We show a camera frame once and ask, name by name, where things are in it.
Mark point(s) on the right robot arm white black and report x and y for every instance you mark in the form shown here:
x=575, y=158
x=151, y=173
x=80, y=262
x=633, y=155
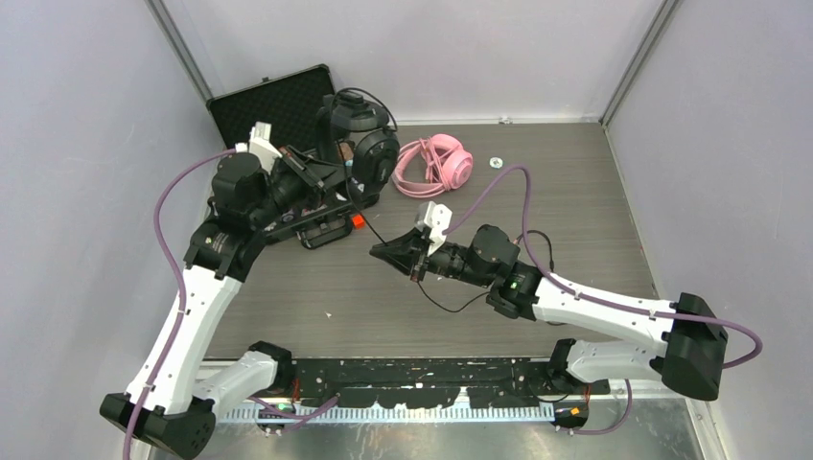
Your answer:
x=676, y=343

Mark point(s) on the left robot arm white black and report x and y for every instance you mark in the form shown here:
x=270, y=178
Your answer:
x=165, y=406

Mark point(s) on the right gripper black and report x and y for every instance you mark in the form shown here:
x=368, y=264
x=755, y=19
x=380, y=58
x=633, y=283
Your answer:
x=406, y=251

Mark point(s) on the pink headphones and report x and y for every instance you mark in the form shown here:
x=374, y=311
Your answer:
x=448, y=166

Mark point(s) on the black headphones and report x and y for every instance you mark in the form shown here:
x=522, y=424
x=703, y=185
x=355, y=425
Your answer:
x=355, y=129

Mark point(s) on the black poker chip case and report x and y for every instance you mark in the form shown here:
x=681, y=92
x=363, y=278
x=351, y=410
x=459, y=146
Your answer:
x=290, y=105

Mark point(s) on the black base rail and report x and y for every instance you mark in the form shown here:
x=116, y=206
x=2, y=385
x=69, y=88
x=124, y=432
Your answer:
x=487, y=382

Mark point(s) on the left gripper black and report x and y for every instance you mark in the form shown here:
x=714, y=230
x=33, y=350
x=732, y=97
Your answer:
x=313, y=174

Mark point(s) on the small orange cube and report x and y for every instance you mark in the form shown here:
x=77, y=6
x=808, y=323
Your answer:
x=358, y=221

